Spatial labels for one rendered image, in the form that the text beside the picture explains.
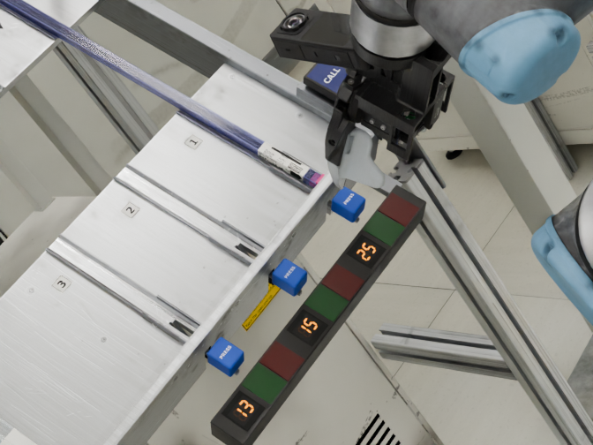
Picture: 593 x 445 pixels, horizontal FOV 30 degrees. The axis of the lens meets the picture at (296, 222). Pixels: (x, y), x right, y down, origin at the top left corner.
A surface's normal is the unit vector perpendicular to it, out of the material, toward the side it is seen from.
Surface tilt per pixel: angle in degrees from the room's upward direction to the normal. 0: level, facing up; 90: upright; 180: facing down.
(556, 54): 129
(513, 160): 90
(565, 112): 90
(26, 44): 42
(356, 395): 90
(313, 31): 15
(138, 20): 90
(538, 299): 0
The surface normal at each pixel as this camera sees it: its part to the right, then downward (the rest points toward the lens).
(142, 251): 0.03, -0.52
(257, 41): 0.62, 0.02
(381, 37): -0.40, 0.77
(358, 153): -0.54, 0.55
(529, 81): 0.60, 0.69
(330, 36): -0.37, -0.68
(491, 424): -0.53, -0.72
